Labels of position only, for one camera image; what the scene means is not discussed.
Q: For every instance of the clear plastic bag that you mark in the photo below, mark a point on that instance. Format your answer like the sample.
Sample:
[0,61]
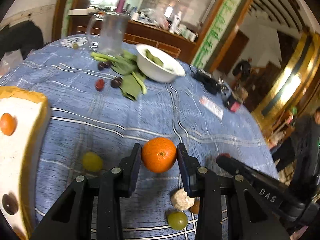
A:
[10,60]

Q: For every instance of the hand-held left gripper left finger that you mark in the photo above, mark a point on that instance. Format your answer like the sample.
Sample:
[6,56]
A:
[132,165]

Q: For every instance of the purple bottle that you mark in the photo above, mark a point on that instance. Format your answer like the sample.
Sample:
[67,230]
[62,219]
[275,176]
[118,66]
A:
[121,3]

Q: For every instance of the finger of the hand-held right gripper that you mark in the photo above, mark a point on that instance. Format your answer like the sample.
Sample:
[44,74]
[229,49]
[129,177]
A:
[232,165]

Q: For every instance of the bamboo wall poster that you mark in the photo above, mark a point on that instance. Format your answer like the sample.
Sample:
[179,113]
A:
[215,30]

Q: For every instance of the green leaves in bowl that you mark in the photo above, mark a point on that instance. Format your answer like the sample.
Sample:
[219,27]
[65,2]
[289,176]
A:
[155,58]

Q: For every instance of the wooden cabinet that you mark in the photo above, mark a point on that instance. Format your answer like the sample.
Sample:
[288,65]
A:
[155,37]

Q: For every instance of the small red jujube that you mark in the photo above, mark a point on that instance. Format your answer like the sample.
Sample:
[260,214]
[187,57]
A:
[99,84]

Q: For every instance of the dark cloth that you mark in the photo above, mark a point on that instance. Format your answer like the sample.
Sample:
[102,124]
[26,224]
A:
[22,40]

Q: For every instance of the clear glass mug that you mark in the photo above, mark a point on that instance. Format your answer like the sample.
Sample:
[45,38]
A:
[111,33]

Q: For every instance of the tiny green grape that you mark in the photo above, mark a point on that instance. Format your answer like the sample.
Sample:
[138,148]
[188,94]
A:
[75,46]

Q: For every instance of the brown kiwi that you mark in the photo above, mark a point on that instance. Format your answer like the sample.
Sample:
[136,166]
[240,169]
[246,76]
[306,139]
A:
[195,207]

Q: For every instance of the black device with red label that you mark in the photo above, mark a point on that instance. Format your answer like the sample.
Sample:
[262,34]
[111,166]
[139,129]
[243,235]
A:
[232,104]

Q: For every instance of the white bottle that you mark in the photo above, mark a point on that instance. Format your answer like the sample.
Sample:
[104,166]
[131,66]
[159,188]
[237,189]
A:
[176,21]

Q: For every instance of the white card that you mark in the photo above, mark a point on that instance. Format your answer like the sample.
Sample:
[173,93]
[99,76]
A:
[211,106]

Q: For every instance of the leafy green vegetable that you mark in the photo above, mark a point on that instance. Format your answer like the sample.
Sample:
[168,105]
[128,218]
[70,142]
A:
[130,80]

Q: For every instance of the white tray with yellow rim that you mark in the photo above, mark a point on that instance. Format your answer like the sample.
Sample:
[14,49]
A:
[22,130]

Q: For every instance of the large orange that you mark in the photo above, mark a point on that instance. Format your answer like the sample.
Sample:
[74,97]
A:
[159,155]

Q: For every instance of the small mandarin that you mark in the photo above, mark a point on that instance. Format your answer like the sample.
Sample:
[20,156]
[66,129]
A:
[8,123]

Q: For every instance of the blue checked tablecloth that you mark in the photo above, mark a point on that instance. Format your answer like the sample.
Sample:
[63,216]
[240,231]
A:
[112,120]

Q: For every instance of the dark purple plum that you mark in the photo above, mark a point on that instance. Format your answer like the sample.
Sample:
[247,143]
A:
[10,203]

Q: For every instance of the golden frame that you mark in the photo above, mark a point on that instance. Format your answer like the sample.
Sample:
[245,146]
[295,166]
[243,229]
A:
[287,80]

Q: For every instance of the wooden door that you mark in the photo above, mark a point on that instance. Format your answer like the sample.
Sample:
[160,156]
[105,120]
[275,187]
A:
[238,42]

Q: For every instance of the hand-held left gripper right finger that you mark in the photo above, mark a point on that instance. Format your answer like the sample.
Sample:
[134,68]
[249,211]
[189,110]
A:
[183,165]

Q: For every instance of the white bowl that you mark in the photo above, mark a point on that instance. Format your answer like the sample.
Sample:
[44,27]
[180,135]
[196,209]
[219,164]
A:
[160,67]

